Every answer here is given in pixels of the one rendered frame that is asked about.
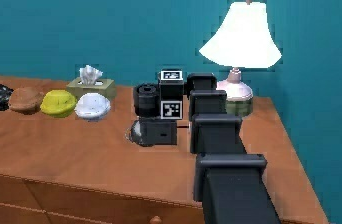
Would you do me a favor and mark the white tissue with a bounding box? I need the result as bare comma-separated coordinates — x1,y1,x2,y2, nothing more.
78,64,104,86

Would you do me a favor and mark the olive tissue box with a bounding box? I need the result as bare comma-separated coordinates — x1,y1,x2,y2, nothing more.
66,77,117,101

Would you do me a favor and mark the white hat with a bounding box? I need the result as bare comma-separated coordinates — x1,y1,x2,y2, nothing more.
74,92,112,121

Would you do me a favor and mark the brown hat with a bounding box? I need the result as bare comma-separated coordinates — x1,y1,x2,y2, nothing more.
8,86,46,114

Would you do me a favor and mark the brown wooden dresser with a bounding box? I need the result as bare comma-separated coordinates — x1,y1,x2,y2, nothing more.
0,73,331,224

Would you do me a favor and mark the white shade table lamp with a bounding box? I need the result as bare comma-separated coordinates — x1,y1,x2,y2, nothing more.
198,0,283,118

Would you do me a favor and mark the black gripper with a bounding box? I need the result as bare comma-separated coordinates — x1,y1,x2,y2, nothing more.
132,82,179,147

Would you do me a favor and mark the yellow hat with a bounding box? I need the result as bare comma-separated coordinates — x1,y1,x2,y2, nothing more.
39,89,78,119

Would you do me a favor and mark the black round alarm clock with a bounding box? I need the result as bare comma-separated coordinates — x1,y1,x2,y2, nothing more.
124,119,147,147

